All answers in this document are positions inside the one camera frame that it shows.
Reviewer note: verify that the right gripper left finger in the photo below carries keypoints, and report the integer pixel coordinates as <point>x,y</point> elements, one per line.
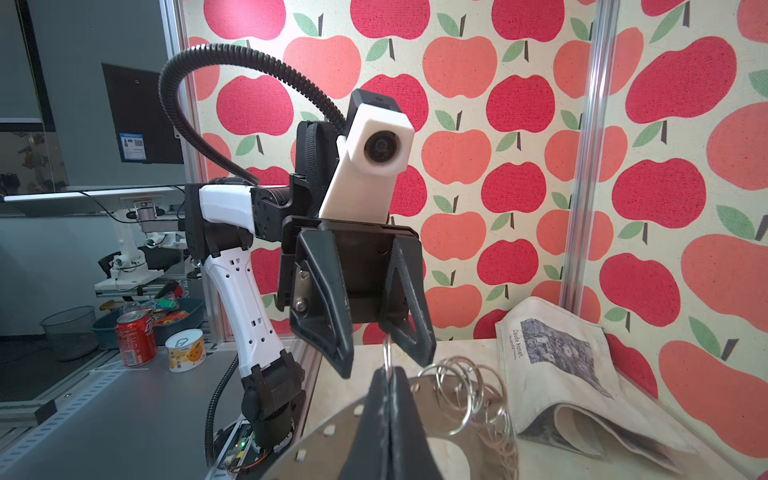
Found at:
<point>369,455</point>

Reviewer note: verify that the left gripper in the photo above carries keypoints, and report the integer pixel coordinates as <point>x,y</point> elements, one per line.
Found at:
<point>336,273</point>

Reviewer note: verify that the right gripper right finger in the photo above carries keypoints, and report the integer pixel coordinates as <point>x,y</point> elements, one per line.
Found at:
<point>410,456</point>

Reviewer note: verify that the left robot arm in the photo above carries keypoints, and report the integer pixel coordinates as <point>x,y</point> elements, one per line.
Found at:
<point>222,222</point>

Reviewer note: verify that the printed canvas tote bag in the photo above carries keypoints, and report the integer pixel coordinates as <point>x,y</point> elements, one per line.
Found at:
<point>576,417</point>

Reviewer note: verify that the small food can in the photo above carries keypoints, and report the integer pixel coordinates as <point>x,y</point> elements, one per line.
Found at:
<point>186,350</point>

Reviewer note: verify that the blue tray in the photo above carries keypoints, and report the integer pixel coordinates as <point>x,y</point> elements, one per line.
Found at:
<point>104,328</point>

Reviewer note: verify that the red soda can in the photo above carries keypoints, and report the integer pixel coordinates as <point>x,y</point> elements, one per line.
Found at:
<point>136,338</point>

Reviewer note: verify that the black monitor panel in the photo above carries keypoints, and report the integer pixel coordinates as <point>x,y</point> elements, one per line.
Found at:
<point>142,129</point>

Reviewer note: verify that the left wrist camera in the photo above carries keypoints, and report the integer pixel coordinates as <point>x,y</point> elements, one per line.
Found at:
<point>374,149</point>

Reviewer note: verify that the wire waste basket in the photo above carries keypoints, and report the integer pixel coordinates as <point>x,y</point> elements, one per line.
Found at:
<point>70,333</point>

